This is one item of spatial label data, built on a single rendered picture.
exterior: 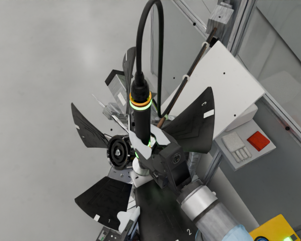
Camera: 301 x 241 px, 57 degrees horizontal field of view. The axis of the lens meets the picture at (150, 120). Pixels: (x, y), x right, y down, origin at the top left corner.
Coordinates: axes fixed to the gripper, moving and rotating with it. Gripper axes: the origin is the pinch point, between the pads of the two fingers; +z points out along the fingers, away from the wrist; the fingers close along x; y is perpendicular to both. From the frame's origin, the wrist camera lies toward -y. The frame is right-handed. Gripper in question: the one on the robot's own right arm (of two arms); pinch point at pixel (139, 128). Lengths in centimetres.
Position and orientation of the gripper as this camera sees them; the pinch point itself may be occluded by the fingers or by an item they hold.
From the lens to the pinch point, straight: 69.1
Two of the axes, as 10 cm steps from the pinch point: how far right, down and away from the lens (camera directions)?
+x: 7.9, -5.2, 3.2
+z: -6.1, -6.8, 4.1
